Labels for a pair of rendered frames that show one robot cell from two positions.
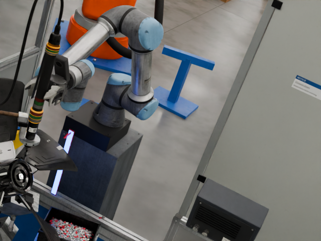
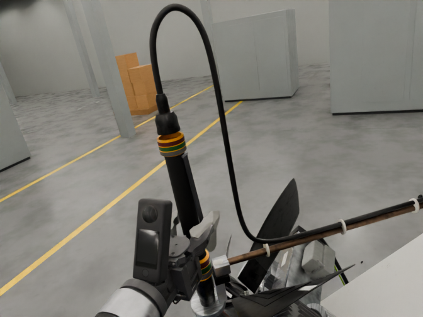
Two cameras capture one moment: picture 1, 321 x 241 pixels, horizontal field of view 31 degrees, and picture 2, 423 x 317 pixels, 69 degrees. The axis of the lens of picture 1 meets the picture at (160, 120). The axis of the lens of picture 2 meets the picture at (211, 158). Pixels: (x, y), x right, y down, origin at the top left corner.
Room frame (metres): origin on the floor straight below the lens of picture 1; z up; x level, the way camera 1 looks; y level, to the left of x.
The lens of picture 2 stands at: (2.12, 0.56, 1.81)
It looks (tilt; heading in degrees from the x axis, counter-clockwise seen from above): 22 degrees down; 193
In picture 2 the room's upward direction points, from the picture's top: 10 degrees counter-clockwise
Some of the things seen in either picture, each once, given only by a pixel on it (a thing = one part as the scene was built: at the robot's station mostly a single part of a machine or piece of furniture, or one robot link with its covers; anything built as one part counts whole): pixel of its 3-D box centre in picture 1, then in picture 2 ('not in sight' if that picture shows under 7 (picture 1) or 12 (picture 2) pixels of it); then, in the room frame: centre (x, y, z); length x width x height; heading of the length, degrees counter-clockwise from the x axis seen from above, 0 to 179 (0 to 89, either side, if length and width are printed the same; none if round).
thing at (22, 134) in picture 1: (29, 128); (209, 285); (1.67, 0.41, 1.35); 0.09 x 0.07 x 0.10; 112
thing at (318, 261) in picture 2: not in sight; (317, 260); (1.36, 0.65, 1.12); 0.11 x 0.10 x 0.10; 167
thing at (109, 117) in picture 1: (111, 109); not in sight; (2.42, 0.23, 1.13); 0.15 x 0.15 x 0.10
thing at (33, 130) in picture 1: (42, 89); (189, 221); (1.67, 0.40, 1.50); 0.04 x 0.04 x 0.46
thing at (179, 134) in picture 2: (52, 49); (172, 144); (1.68, 0.40, 1.65); 0.04 x 0.04 x 0.03
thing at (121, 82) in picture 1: (119, 89); not in sight; (2.42, 0.23, 1.24); 0.13 x 0.12 x 0.14; 62
